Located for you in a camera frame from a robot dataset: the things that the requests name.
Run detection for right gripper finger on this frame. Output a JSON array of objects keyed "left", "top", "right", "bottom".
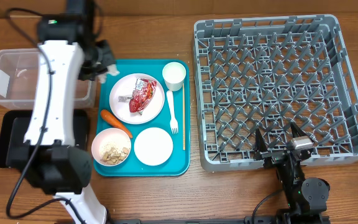
[
  {"left": 254, "top": 128, "right": 268, "bottom": 161},
  {"left": 290, "top": 122, "right": 307, "bottom": 138}
]

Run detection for red snack wrapper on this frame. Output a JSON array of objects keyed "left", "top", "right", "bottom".
[{"left": 118, "top": 78, "right": 157, "bottom": 115}]

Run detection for pink bowl with food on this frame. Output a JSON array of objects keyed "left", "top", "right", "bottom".
[{"left": 91, "top": 128, "right": 131, "bottom": 167}]

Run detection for white tissue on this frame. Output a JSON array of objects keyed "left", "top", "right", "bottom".
[{"left": 98, "top": 64, "right": 120, "bottom": 84}]

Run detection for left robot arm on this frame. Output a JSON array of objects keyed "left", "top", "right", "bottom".
[{"left": 7, "top": 0, "right": 118, "bottom": 223}]

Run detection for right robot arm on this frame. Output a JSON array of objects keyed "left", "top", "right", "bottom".
[{"left": 250, "top": 122, "right": 331, "bottom": 224}]

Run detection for grey dishwasher rack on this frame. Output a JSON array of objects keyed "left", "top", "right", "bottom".
[{"left": 193, "top": 14, "right": 358, "bottom": 172}]

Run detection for large white plate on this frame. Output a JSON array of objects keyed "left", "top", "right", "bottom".
[{"left": 109, "top": 73, "right": 165, "bottom": 124}]

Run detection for orange carrot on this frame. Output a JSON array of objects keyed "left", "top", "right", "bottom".
[{"left": 100, "top": 110, "right": 133, "bottom": 139}]

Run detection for teal serving tray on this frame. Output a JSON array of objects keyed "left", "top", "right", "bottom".
[{"left": 94, "top": 59, "right": 190, "bottom": 177}]

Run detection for white cup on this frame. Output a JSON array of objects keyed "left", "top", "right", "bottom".
[{"left": 162, "top": 62, "right": 186, "bottom": 91}]

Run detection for wooden chopstick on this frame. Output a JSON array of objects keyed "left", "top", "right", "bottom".
[{"left": 182, "top": 83, "right": 186, "bottom": 151}]

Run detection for white plastic fork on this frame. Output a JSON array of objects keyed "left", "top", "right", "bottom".
[{"left": 166, "top": 90, "right": 178, "bottom": 134}]

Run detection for clear plastic bin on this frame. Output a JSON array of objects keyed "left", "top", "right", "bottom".
[{"left": 0, "top": 49, "right": 96, "bottom": 110}]

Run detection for small white plate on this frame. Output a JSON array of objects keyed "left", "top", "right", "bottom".
[{"left": 134, "top": 128, "right": 173, "bottom": 166}]

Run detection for black tray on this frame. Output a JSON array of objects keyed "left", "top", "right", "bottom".
[{"left": 0, "top": 109, "right": 90, "bottom": 168}]

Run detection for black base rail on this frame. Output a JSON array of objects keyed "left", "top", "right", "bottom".
[{"left": 111, "top": 216, "right": 276, "bottom": 224}]

